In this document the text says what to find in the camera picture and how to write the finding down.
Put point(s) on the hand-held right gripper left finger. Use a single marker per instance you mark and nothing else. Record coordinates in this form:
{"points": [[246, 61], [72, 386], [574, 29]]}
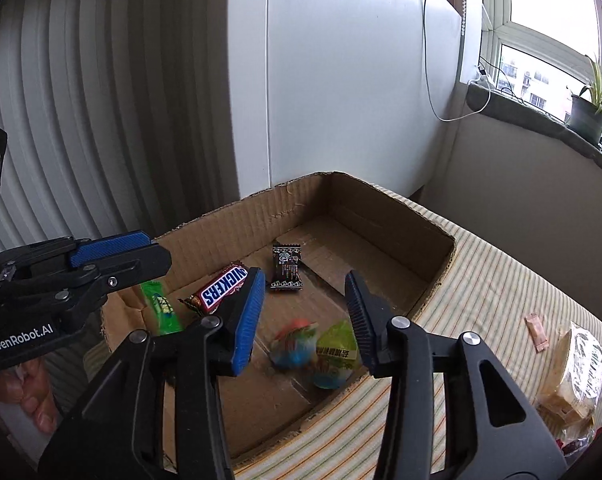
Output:
{"points": [[246, 325]]}

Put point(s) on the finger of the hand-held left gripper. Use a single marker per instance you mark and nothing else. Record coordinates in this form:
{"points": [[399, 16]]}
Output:
{"points": [[111, 247], [141, 267]]}

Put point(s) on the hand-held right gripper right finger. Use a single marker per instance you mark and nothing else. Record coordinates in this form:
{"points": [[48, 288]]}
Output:
{"points": [[358, 325]]}

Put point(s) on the yellow jelly cup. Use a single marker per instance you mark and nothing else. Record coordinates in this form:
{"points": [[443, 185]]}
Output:
{"points": [[333, 355]]}

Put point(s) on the green candy packet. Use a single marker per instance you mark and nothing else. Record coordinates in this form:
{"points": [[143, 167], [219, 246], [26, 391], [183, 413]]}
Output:
{"points": [[161, 307]]}

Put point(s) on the brown chocolate bar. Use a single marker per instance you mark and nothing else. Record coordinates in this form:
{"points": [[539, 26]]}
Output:
{"points": [[221, 287]]}

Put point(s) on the blue jelly cup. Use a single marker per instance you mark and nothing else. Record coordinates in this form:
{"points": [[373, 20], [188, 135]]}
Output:
{"points": [[291, 347]]}

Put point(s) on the black patterned snack packet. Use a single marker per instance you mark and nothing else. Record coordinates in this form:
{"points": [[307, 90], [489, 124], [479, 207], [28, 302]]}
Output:
{"points": [[286, 270]]}

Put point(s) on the cardboard box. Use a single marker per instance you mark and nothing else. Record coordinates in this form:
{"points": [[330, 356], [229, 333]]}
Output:
{"points": [[361, 225]]}

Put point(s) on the sliced bread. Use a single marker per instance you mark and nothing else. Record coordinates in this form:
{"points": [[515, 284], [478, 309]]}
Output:
{"points": [[576, 375]]}

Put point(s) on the person's left hand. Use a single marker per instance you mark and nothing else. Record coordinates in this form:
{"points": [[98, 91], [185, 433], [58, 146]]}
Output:
{"points": [[31, 395]]}

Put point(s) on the white pleated curtain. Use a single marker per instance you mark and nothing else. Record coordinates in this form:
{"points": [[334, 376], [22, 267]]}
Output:
{"points": [[106, 110]]}

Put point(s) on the pink stick packet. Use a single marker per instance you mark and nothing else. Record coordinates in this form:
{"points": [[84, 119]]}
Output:
{"points": [[537, 332]]}

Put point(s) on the white wardrobe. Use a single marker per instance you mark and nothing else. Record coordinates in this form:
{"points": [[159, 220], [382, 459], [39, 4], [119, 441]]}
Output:
{"points": [[341, 85]]}

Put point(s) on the grey windowsill cover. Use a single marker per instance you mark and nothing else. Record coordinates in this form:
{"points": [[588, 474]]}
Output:
{"points": [[531, 122]]}

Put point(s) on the white charger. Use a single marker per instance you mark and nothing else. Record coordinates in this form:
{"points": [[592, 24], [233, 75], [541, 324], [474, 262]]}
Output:
{"points": [[480, 80]]}

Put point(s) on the potted spider plant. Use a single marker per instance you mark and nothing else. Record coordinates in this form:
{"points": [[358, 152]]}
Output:
{"points": [[586, 120]]}

